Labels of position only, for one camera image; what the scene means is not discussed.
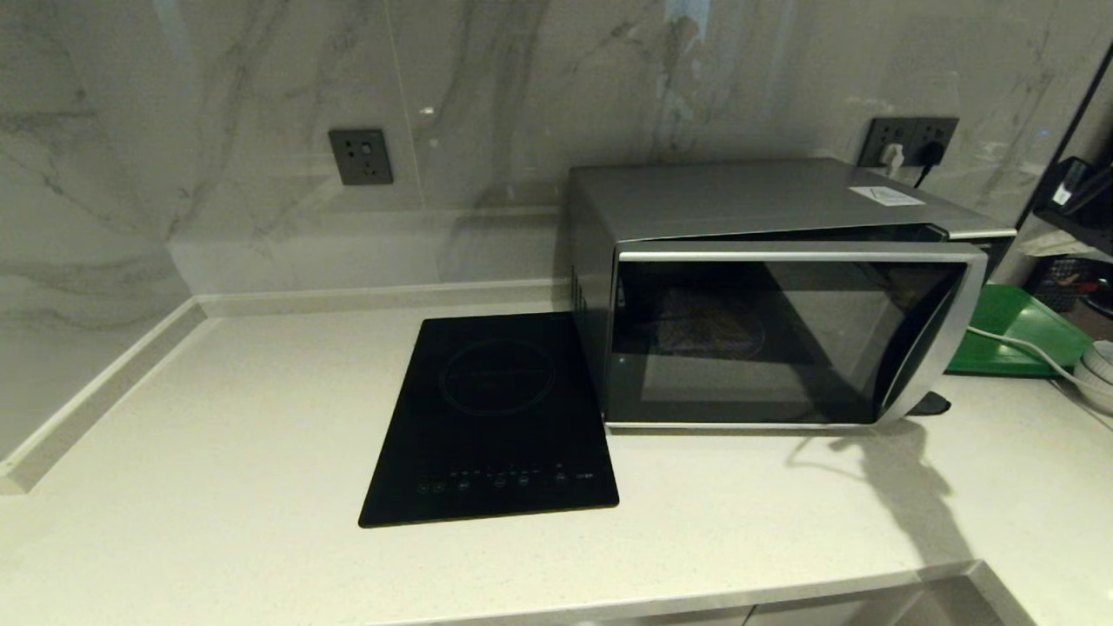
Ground purple plastic plate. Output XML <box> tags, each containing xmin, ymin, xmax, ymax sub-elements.
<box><xmin>656</xmin><ymin>287</ymin><xmax>768</xmax><ymax>357</ymax></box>

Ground black power plug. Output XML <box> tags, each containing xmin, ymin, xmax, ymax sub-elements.
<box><xmin>914</xmin><ymin>140</ymin><xmax>947</xmax><ymax>188</ymax></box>

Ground grey double wall socket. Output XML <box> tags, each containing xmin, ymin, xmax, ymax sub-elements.
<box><xmin>859</xmin><ymin>117</ymin><xmax>960</xmax><ymax>169</ymax></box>

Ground black glass microwave door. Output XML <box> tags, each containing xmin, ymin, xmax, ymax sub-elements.
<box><xmin>606</xmin><ymin>242</ymin><xmax>989</xmax><ymax>431</ymax></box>

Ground white paper label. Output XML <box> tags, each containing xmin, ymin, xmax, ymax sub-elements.
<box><xmin>850</xmin><ymin>185</ymin><xmax>926</xmax><ymax>207</ymax></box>

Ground silver microwave oven body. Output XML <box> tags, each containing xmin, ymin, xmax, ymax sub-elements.
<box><xmin>567</xmin><ymin>156</ymin><xmax>1018</xmax><ymax>427</ymax></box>

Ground white stacked bowls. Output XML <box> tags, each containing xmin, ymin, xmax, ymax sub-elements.
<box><xmin>1071</xmin><ymin>339</ymin><xmax>1113</xmax><ymax>414</ymax></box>

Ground black wire basket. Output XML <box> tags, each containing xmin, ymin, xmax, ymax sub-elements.
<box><xmin>1030</xmin><ymin>258</ymin><xmax>1101</xmax><ymax>314</ymax></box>

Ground black induction cooktop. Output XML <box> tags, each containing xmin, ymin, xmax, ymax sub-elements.
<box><xmin>357</xmin><ymin>310</ymin><xmax>620</xmax><ymax>529</ymax></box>

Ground green plastic cutting board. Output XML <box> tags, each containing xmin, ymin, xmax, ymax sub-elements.
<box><xmin>943</xmin><ymin>285</ymin><xmax>1095</xmax><ymax>377</ymax></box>

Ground white power cable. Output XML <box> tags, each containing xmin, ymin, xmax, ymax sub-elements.
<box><xmin>965</xmin><ymin>323</ymin><xmax>1088</xmax><ymax>388</ymax></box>

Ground grey single wall socket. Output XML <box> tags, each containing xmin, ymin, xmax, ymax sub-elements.
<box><xmin>328</xmin><ymin>129</ymin><xmax>394</xmax><ymax>186</ymax></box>

